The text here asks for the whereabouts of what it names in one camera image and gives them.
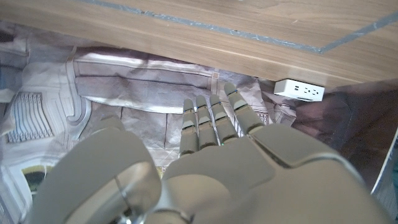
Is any printed sofa backdrop cloth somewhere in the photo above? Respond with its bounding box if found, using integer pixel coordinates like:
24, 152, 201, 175
0, 20, 398, 224

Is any white power strip box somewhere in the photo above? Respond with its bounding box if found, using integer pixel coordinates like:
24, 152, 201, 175
273, 78, 325, 102

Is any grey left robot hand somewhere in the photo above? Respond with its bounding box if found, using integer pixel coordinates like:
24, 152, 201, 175
24, 82, 396, 224

